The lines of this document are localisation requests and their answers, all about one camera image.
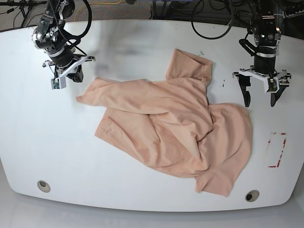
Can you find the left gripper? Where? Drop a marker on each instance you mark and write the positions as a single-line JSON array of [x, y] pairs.
[[264, 66]]

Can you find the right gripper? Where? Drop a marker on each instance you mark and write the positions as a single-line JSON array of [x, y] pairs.
[[68, 64]]

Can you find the peach T-shirt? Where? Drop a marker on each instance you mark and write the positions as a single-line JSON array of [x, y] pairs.
[[171, 127]]

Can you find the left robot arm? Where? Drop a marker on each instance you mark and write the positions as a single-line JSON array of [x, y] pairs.
[[262, 42]]

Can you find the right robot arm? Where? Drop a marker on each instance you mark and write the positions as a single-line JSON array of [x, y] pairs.
[[50, 35]]

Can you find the red tape marking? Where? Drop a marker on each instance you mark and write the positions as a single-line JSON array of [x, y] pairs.
[[275, 149]]

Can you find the white power strip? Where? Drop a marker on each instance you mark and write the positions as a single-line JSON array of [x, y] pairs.
[[293, 11]]

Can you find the black tripod stand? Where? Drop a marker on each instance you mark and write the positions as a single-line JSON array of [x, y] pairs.
[[24, 7]]

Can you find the right table grommet hole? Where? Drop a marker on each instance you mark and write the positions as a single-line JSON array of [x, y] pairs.
[[252, 196]]

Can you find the table grommet hole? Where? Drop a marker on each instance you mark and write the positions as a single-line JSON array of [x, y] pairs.
[[252, 196], [43, 186]]

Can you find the left table grommet hole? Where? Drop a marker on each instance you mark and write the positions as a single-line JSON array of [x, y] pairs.
[[43, 186]]

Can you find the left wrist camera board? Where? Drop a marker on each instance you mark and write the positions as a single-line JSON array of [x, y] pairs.
[[271, 85]]

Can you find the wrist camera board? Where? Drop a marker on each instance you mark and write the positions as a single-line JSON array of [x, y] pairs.
[[271, 85], [58, 83]]

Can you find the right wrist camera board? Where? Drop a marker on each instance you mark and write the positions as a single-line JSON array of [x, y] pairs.
[[58, 83]]

